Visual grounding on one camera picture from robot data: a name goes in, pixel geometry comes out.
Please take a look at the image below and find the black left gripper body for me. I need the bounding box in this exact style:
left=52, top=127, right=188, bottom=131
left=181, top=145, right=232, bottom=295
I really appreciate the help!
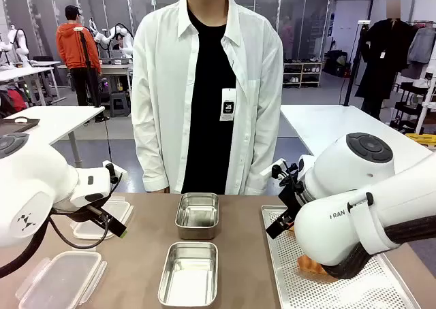
left=50, top=193, right=112, bottom=224

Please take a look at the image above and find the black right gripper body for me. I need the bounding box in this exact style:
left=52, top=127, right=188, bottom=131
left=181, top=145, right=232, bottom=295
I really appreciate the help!
left=277, top=172, right=309, bottom=218

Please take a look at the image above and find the translucent plastic clip lid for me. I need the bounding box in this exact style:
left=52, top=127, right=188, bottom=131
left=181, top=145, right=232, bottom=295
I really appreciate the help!
left=70, top=199, right=134, bottom=241
left=15, top=250, right=108, bottom=309

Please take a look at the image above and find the steel container with bread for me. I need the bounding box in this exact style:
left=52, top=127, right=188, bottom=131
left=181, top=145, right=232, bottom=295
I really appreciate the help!
left=157, top=241, right=219, bottom=308

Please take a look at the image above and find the empty steel container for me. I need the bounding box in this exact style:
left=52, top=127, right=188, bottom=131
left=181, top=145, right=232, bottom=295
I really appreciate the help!
left=174, top=192, right=220, bottom=240

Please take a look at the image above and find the perforated metal baking tray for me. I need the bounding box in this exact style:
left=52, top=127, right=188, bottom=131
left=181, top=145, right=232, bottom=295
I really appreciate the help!
left=261, top=205, right=422, bottom=309

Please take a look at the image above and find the white side table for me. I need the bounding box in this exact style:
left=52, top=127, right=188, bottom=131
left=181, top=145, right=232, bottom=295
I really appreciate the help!
left=0, top=105, right=106, bottom=169
left=279, top=103, right=435, bottom=163

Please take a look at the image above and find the white name tag badge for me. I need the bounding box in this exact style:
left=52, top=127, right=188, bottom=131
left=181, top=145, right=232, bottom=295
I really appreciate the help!
left=219, top=88, right=237, bottom=123

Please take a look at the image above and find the black flat tray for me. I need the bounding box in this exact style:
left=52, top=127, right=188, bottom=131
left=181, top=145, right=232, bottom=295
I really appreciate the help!
left=0, top=117, right=41, bottom=137

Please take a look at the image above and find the grey plastic stool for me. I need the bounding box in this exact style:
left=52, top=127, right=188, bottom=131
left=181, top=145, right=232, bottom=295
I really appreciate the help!
left=109, top=93, right=131, bottom=118

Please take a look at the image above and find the wooden shoe shelf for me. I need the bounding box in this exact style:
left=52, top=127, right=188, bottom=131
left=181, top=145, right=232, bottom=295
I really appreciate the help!
left=282, top=61, right=324, bottom=89

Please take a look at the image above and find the person in white shirt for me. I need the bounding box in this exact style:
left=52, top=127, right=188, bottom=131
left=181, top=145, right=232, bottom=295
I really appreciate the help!
left=131, top=0, right=284, bottom=197

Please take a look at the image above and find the yellow box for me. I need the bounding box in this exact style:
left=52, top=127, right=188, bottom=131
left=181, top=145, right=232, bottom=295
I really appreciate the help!
left=405, top=133, right=436, bottom=146

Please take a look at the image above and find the black stand pole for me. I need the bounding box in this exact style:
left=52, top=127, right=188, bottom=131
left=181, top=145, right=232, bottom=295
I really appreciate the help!
left=343, top=20, right=371, bottom=107

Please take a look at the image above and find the black rolling cart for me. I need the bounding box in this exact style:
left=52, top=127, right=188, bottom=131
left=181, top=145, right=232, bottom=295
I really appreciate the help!
left=390, top=81, right=430, bottom=135

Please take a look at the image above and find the black tripod pole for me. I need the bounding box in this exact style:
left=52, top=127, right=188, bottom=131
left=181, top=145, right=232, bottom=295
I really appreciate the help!
left=78, top=29, right=102, bottom=108

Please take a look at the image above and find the white background work table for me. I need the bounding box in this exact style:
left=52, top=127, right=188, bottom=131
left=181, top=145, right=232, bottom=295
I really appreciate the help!
left=57, top=62, right=134, bottom=101

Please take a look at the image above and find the person in black coat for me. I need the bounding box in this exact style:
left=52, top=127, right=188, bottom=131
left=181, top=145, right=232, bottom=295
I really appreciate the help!
left=354, top=0, right=417, bottom=120

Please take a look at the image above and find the person in orange hoodie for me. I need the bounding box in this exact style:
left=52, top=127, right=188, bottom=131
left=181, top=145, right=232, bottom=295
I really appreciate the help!
left=55, top=4, right=110, bottom=123

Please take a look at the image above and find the white background mannequin robot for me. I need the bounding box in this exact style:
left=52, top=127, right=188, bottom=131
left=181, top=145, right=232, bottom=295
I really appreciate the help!
left=0, top=23, right=31, bottom=68

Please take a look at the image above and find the grey hanging jacket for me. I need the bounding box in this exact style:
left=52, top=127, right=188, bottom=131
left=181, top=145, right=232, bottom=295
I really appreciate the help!
left=407, top=26, right=436, bottom=65

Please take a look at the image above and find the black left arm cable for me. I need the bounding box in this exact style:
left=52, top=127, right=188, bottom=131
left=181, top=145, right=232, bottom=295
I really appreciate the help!
left=48, top=210, right=110, bottom=250

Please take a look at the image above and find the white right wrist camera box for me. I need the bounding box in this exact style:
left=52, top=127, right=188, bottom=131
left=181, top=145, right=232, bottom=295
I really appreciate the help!
left=260, top=158, right=287, bottom=178

